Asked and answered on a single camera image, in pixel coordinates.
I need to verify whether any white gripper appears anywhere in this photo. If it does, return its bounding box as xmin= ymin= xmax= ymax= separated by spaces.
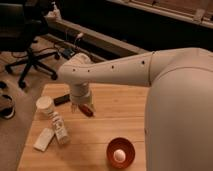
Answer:
xmin=70 ymin=83 xmax=95 ymax=113

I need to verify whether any white sponge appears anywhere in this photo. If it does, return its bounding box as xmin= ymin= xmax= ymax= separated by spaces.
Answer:
xmin=33 ymin=128 xmax=54 ymax=152

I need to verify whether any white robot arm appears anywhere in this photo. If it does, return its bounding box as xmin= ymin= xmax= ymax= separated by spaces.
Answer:
xmin=58 ymin=48 xmax=213 ymax=171

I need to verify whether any dark red oblong object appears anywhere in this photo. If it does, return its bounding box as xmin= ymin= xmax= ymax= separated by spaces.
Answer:
xmin=78 ymin=105 xmax=93 ymax=117

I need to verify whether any black rectangular remote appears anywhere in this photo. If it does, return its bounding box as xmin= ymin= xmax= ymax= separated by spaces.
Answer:
xmin=54 ymin=94 xmax=70 ymax=106

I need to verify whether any blue electronics board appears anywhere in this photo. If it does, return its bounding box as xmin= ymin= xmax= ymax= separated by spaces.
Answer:
xmin=61 ymin=48 xmax=75 ymax=60

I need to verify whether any red bowl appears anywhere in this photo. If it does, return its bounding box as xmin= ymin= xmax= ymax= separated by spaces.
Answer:
xmin=106 ymin=137 xmax=135 ymax=169

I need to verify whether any white egg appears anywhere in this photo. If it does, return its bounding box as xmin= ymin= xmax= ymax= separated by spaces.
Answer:
xmin=113 ymin=149 xmax=126 ymax=163

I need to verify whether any black white shoe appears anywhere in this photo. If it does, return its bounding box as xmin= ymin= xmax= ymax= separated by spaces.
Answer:
xmin=0 ymin=94 xmax=15 ymax=119

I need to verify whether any black office chair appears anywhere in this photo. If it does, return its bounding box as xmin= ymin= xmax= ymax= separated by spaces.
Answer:
xmin=0 ymin=0 xmax=60 ymax=89

